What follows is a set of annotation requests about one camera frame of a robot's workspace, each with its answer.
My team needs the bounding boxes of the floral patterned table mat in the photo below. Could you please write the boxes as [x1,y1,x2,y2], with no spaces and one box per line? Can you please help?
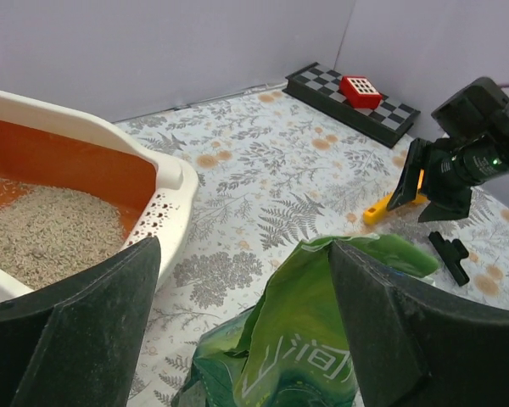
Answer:
[114,86,509,407]

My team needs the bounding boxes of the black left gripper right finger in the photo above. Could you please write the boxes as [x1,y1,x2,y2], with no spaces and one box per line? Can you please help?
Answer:
[329,242,509,406]

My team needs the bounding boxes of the beige cat litter pellets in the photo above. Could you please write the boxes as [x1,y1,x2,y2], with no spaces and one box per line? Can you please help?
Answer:
[0,186,124,290]

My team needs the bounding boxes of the red grid block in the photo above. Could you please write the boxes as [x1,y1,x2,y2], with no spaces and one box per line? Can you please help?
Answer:
[339,75,383,109]

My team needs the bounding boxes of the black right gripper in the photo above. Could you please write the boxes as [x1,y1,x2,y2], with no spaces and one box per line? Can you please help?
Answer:
[386,138,484,223]

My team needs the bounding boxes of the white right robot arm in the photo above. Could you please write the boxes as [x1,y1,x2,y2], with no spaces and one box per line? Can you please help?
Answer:
[386,76,509,223]

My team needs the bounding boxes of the white and orange litter box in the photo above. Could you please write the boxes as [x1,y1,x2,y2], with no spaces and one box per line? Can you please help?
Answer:
[0,91,199,286]

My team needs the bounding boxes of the green cat litter bag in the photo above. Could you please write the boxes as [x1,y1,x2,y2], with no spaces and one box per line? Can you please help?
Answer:
[171,234,439,406]

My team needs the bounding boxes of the yellow plastic litter scoop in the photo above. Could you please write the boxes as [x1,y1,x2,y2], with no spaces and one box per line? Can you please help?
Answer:
[362,193,428,226]

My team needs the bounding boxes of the black and grey checkerboard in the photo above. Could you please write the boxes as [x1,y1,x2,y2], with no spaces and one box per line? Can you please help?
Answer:
[284,63,420,148]

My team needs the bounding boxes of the small black clip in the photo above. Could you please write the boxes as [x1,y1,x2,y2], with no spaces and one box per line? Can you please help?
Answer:
[428,231,470,287]

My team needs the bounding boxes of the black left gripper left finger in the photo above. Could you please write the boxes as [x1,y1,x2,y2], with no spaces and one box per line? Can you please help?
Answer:
[0,237,161,406]

